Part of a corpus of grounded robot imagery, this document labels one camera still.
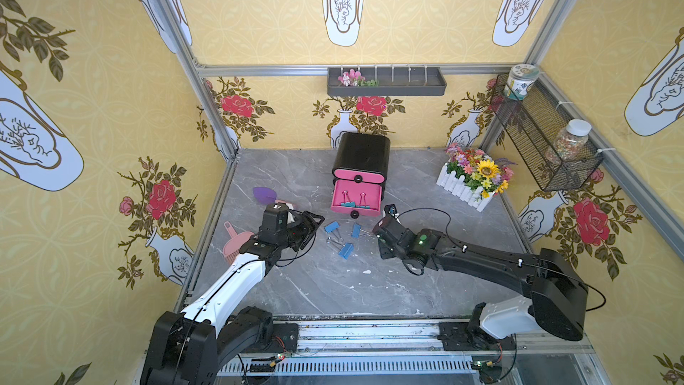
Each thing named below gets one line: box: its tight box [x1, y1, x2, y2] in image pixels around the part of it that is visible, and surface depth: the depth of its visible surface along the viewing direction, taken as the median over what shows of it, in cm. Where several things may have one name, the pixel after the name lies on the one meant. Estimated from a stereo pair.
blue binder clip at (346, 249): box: [326, 237, 355, 260], surface depth 92 cm
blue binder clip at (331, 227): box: [324, 221, 342, 240], surface depth 98 cm
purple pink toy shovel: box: [252, 186, 286, 205], surface depth 109 cm
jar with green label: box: [504, 63, 541, 101], surface depth 87 cm
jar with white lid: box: [550, 119, 593, 166], surface depth 67 cm
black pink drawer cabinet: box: [330, 131, 391, 219], surface depth 97 cm
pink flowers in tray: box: [337, 68, 380, 87], surface depth 89 cm
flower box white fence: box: [436, 142, 519, 213], surface depth 96 cm
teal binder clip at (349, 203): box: [340, 189, 357, 208], surface depth 97 cm
